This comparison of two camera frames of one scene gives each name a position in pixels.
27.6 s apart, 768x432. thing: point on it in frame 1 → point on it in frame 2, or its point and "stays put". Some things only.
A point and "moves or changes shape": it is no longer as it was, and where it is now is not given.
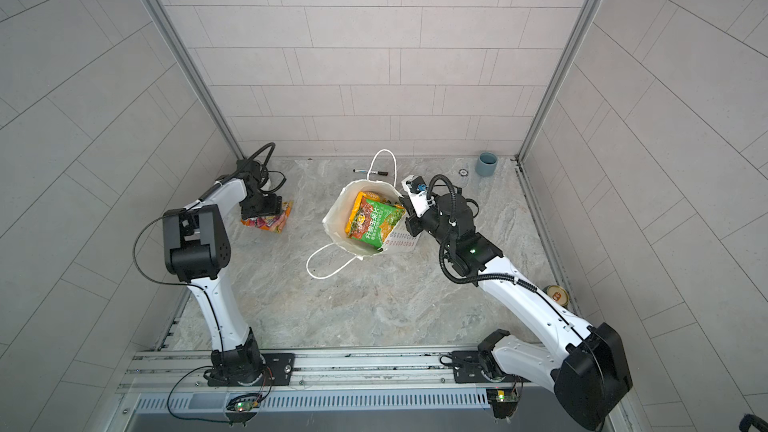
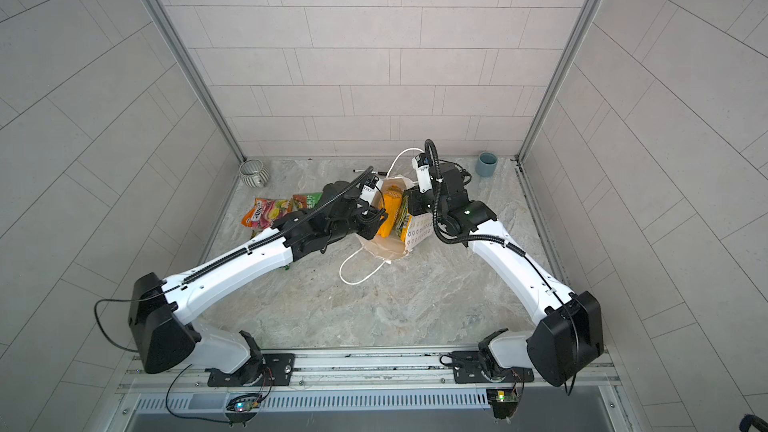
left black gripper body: x=262 y=204 → x=354 y=223
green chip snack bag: x=372 y=219 moves or changes shape
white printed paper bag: x=337 y=216 moves or changes shape
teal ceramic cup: x=486 y=163 stays put
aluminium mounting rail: x=184 y=369 stays put
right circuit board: x=504 y=401 stays put
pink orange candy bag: x=272 y=223 stays put
